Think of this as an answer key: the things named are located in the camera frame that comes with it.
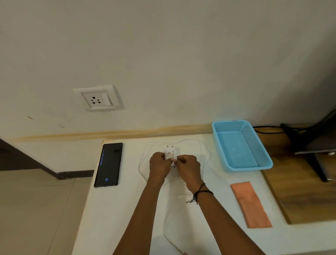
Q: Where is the person's left hand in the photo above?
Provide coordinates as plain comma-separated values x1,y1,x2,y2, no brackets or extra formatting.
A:
149,151,173,184

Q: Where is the person's right hand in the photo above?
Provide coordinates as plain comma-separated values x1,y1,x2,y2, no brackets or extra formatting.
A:
174,154,204,195

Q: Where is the white charger adapter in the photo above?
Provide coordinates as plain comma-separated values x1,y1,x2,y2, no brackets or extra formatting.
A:
164,144,177,168

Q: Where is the black smartphone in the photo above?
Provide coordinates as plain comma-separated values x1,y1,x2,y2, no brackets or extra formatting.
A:
93,143,123,188

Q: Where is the white charging cable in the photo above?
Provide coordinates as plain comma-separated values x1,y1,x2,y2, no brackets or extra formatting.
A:
138,138,212,255

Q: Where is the orange cleaning cloth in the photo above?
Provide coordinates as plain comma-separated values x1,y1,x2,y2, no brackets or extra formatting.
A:
230,180,273,229

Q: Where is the person's left forearm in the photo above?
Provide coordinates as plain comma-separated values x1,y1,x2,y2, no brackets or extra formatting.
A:
113,176,168,255

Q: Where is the person's right forearm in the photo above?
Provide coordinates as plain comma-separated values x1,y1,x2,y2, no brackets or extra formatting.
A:
193,190,266,255

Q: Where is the blue plastic basket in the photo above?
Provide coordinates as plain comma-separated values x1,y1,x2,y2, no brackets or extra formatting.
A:
211,120,274,173

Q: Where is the wooden board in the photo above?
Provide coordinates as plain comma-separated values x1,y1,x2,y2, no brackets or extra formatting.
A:
253,125,336,225

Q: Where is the black television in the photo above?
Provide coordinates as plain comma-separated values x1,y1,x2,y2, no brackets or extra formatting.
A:
280,110,336,182

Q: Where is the dark wooden door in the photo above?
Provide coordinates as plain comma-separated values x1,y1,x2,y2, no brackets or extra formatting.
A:
0,138,66,180

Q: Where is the black thread bracelet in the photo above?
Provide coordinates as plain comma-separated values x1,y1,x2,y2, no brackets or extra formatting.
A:
186,182,214,205

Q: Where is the black power cable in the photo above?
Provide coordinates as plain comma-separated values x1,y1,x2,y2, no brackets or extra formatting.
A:
252,123,308,135

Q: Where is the white wall socket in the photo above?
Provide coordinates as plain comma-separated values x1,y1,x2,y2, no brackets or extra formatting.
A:
73,84,122,112

